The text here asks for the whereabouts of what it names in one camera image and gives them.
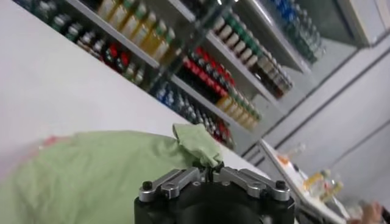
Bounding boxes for glass door beverage cabinet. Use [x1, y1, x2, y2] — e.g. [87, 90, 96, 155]
[12, 0, 226, 92]

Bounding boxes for clear cup orange contents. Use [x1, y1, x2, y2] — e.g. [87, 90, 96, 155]
[275, 153, 290, 167]

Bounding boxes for light green printed t-shirt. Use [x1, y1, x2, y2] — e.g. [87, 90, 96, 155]
[0, 123, 225, 224]

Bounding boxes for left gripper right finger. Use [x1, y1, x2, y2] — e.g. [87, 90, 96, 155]
[211, 166, 291, 203]

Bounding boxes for yellow drink bottle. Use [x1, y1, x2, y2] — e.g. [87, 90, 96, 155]
[321, 180, 344, 203]
[303, 169, 332, 192]

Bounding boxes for clear bottle white cap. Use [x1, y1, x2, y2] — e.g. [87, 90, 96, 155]
[286, 142, 307, 159]

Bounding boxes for beverage shelf with bottles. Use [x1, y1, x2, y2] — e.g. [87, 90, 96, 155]
[149, 0, 330, 153]

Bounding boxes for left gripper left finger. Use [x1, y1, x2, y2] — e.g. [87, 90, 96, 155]
[138, 166, 202, 203]

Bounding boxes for white side table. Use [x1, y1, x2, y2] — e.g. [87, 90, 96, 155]
[258, 139, 351, 224]

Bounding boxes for bystander bare hand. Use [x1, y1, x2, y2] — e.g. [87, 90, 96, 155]
[349, 200, 385, 224]

